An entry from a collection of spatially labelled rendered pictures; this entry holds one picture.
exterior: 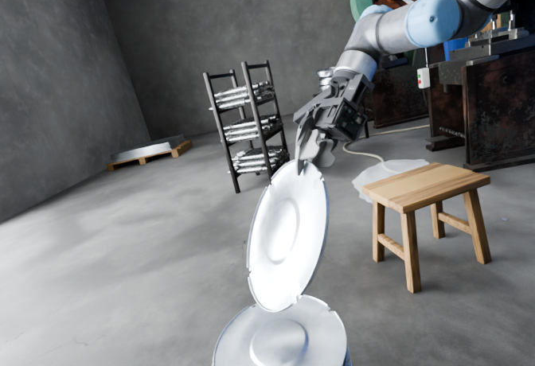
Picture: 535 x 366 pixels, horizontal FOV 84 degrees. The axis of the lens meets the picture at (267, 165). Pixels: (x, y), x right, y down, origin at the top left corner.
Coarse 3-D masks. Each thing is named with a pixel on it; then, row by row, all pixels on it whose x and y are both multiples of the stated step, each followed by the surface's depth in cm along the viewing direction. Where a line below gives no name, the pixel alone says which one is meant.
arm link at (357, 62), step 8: (344, 56) 57; (352, 56) 56; (360, 56) 56; (368, 56) 56; (344, 64) 56; (352, 64) 56; (360, 64) 55; (368, 64) 56; (376, 64) 57; (360, 72) 55; (368, 72) 56
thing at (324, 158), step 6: (318, 144) 59; (324, 144) 59; (330, 144) 58; (324, 150) 58; (330, 150) 57; (318, 156) 59; (324, 156) 58; (330, 156) 56; (312, 162) 58; (318, 162) 58; (324, 162) 57; (330, 162) 55
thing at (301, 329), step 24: (240, 312) 76; (264, 312) 74; (288, 312) 73; (312, 312) 71; (240, 336) 69; (264, 336) 67; (288, 336) 65; (312, 336) 64; (336, 336) 63; (216, 360) 64; (240, 360) 63; (264, 360) 61; (288, 360) 59; (312, 360) 59; (336, 360) 58
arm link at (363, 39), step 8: (368, 8) 59; (376, 8) 57; (384, 8) 57; (368, 16) 58; (376, 16) 56; (360, 24) 58; (368, 24) 56; (376, 24) 54; (360, 32) 57; (368, 32) 56; (352, 40) 58; (360, 40) 56; (368, 40) 56; (352, 48) 57; (360, 48) 56; (368, 48) 56; (376, 48) 56; (376, 56) 56
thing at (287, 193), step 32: (288, 192) 61; (320, 192) 50; (256, 224) 70; (288, 224) 55; (320, 224) 48; (256, 256) 64; (288, 256) 53; (320, 256) 45; (256, 288) 60; (288, 288) 50
